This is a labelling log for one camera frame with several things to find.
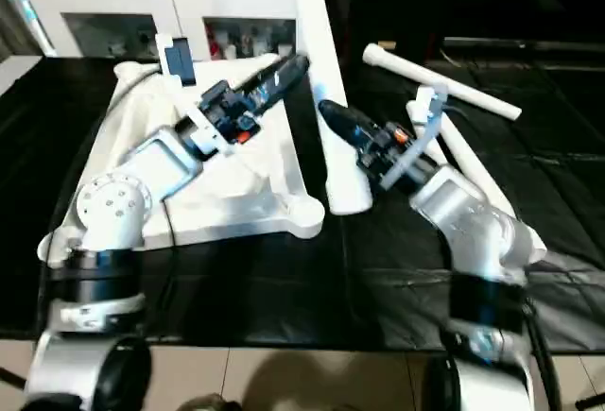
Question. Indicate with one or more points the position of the white glass door cabinet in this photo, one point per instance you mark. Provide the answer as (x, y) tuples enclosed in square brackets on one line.
[(113, 0)]

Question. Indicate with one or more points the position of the red bottle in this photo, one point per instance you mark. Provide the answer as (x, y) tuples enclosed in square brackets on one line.
[(216, 44)]

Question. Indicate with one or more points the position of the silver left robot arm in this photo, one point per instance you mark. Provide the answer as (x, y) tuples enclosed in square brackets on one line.
[(113, 208)]

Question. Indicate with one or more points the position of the white plastic table top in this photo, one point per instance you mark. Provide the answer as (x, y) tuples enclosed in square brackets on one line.
[(236, 175)]

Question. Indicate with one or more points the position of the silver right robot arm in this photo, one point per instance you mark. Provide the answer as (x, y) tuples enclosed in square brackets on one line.
[(473, 222)]

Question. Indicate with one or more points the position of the white side table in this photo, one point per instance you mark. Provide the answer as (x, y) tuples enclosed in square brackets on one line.
[(17, 73)]

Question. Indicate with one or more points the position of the black work mat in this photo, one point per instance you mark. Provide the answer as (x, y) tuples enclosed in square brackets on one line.
[(284, 288)]

